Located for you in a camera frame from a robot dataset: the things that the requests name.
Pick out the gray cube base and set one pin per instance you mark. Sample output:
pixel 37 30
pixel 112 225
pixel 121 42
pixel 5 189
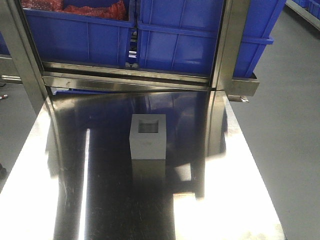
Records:
pixel 148 137

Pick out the blue plastic bin right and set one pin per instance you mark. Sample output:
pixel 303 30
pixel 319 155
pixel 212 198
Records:
pixel 181 35

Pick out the blue bin with red bags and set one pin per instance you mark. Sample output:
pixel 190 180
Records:
pixel 78 38

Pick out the red mesh bags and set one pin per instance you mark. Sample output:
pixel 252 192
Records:
pixel 115 11

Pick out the stainless steel rack frame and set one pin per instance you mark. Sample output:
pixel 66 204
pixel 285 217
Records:
pixel 24 66

